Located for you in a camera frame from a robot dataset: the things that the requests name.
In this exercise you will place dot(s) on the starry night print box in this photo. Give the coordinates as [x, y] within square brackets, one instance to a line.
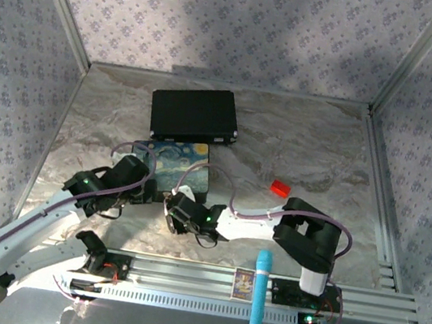
[182, 165]

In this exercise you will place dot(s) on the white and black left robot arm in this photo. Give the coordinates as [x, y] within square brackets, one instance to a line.
[25, 222]

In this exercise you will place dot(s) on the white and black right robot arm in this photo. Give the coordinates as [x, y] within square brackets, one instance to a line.
[303, 233]

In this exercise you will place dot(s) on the small purple card box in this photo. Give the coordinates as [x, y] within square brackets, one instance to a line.
[243, 283]

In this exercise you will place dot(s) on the red plastic block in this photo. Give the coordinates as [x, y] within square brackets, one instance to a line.
[280, 188]

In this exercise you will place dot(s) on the cyan marker pen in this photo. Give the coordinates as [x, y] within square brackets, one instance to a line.
[260, 292]

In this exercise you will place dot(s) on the black hard case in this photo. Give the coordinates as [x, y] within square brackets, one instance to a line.
[195, 113]

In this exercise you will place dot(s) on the aluminium mounting rail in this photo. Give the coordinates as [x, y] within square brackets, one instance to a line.
[181, 276]

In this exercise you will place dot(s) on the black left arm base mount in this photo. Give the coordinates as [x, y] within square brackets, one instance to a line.
[109, 266]

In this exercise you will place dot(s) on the aluminium side frame bar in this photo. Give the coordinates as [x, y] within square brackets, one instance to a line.
[49, 135]
[382, 188]

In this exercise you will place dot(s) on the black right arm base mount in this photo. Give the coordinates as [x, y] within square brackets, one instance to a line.
[287, 294]

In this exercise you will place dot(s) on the aluminium back frame bar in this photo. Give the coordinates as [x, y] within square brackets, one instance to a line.
[228, 84]

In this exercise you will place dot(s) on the aluminium corner post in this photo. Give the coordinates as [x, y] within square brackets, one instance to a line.
[415, 58]
[64, 6]

